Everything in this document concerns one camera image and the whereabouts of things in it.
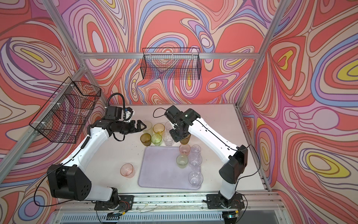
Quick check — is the pale yellow textured cup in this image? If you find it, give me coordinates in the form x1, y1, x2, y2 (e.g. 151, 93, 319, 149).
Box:
143, 120, 153, 136

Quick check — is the brown olive textured cup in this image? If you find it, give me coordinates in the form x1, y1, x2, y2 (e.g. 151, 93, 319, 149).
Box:
180, 134, 191, 145

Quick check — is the clear cup front row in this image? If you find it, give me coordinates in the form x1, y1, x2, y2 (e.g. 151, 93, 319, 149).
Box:
163, 134, 174, 147

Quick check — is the clear cup row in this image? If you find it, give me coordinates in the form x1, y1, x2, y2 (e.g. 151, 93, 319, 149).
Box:
165, 121, 173, 133
163, 134, 174, 147

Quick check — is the pink cup back row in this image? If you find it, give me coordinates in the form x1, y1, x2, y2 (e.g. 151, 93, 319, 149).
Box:
179, 144, 191, 156

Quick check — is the small clear cup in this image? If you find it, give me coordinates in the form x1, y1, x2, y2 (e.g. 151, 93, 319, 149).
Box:
191, 145, 201, 154

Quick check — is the pale green textured cup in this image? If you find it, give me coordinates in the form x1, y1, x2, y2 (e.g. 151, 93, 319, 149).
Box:
176, 155, 188, 169

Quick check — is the large clear cup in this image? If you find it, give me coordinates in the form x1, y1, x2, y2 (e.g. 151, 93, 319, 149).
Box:
188, 171, 203, 187

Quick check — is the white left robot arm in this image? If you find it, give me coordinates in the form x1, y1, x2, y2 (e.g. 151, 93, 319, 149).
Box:
47, 119, 146, 202

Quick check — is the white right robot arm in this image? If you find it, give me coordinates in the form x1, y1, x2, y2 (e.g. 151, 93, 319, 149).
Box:
164, 105, 248, 201

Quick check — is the pink cup near tray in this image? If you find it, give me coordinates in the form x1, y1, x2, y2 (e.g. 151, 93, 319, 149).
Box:
120, 163, 135, 178

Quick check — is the lavender tray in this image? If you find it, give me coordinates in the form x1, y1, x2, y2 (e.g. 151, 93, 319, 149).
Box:
138, 146, 202, 190

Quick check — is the clear cup back row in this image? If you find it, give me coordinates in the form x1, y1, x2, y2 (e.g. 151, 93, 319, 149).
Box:
165, 121, 173, 133

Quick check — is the amber yellow cup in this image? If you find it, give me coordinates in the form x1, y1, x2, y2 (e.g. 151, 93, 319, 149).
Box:
153, 123, 165, 136

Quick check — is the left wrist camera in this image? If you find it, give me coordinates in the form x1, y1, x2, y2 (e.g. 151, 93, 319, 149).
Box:
104, 105, 134, 122

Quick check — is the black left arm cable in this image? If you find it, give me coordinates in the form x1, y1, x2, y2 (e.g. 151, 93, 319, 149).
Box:
105, 92, 126, 113

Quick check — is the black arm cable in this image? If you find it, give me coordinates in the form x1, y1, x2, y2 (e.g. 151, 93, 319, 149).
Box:
105, 92, 126, 113
152, 107, 261, 216

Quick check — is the black wire basket back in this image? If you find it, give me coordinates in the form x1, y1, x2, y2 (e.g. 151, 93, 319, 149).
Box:
140, 47, 201, 80

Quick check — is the black wire basket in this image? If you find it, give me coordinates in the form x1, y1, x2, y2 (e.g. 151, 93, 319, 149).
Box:
29, 77, 101, 144
140, 47, 201, 80

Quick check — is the black wire basket left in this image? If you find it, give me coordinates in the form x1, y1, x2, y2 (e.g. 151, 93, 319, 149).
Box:
29, 77, 101, 144

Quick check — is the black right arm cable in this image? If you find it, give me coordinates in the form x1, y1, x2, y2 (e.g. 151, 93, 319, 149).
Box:
152, 107, 261, 216

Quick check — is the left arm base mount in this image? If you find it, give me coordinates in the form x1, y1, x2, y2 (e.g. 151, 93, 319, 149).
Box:
94, 195, 134, 211

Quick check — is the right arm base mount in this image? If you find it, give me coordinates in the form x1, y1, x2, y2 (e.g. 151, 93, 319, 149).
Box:
205, 193, 245, 211

